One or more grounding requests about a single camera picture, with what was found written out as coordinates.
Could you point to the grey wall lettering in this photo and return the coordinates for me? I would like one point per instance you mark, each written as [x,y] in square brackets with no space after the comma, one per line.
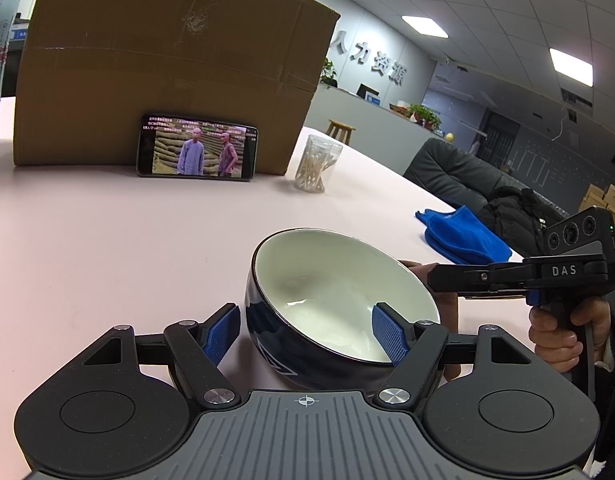
[370,57]

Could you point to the green potted plant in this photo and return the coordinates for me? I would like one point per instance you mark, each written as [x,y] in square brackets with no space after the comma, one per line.
[329,72]
[425,115]

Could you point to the large brown cardboard box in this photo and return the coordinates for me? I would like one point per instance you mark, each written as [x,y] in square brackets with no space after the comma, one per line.
[137,35]

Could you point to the dark bowl with white inside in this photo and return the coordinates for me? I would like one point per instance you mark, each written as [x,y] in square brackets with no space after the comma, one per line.
[337,280]

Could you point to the black jacket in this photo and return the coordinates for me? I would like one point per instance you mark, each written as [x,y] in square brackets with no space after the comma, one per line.
[512,210]

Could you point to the ceiling light panel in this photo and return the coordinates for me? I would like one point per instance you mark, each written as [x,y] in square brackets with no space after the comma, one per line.
[425,25]
[572,66]

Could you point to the blue towel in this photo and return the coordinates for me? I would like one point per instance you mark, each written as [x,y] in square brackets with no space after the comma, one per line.
[462,235]

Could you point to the wooden stool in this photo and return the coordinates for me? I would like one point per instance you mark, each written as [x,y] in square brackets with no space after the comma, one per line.
[340,128]

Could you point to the brown cleaning cloth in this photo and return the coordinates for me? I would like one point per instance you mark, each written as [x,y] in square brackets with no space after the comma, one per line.
[447,320]

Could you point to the black computer monitor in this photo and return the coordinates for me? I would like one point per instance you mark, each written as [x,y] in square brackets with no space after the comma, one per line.
[367,91]

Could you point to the clear jar of cotton swabs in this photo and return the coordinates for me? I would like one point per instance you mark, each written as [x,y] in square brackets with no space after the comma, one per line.
[317,165]

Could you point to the stack of small cardboard boxes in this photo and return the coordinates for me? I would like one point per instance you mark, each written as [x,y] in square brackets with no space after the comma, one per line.
[605,200]

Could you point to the black smartphone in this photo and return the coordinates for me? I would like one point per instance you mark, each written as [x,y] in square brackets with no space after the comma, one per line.
[197,152]

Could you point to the person's right hand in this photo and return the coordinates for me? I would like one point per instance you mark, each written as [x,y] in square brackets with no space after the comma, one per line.
[552,341]

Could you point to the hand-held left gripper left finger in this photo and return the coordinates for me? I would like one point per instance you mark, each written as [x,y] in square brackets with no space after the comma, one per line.
[220,334]

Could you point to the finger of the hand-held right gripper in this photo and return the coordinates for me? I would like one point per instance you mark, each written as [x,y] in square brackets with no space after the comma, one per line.
[467,280]

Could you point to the white reception counter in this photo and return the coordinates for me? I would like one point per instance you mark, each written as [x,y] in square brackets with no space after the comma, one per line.
[377,125]

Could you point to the dark glass door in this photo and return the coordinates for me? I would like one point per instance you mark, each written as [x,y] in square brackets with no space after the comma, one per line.
[500,137]

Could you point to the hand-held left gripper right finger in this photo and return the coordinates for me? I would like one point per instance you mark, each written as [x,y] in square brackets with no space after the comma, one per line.
[390,334]

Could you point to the dark grey leather sofa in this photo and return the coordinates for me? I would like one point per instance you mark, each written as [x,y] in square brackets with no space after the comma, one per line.
[447,165]

